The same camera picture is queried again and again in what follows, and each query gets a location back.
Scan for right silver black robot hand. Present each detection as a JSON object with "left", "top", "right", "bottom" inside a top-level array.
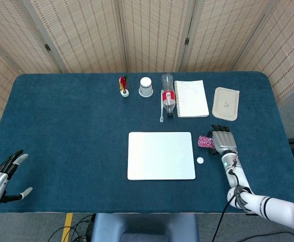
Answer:
[{"left": 206, "top": 124, "right": 238, "bottom": 156}]

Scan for small pink-patterned card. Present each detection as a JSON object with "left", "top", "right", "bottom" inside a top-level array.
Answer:
[{"left": 198, "top": 135, "right": 215, "bottom": 148}]

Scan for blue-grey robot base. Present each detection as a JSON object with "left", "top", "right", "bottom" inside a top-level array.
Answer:
[{"left": 91, "top": 213, "right": 199, "bottom": 242}]

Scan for white rectangular board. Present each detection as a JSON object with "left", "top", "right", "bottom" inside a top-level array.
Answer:
[{"left": 127, "top": 131, "right": 196, "bottom": 181}]

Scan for beige lidded food container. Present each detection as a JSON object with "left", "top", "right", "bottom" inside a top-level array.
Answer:
[{"left": 211, "top": 87, "right": 240, "bottom": 122}]

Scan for white spiral notebook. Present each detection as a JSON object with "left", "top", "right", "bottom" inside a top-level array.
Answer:
[{"left": 174, "top": 80, "right": 210, "bottom": 118}]

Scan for white plastic spoon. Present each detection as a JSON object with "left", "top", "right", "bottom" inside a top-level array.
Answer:
[{"left": 159, "top": 90, "right": 165, "bottom": 123}]

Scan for clear bottle with red label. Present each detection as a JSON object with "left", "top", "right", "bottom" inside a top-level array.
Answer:
[{"left": 161, "top": 73, "right": 176, "bottom": 118}]

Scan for dark blue tablecloth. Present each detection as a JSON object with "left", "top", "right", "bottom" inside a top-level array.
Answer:
[{"left": 0, "top": 72, "right": 294, "bottom": 214}]

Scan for white paper cup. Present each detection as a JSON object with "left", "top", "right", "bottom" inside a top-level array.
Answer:
[{"left": 138, "top": 77, "right": 154, "bottom": 98}]

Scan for colourful feather shuttlecock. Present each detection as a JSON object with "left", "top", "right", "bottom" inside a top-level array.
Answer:
[{"left": 118, "top": 75, "right": 130, "bottom": 98}]

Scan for bamboo folding screen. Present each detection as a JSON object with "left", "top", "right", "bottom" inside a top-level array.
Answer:
[{"left": 0, "top": 0, "right": 294, "bottom": 132}]

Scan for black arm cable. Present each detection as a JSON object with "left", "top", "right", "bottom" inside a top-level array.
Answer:
[{"left": 211, "top": 165, "right": 241, "bottom": 242}]

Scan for black floor cables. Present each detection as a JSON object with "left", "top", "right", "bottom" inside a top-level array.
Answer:
[{"left": 47, "top": 214, "right": 96, "bottom": 242}]

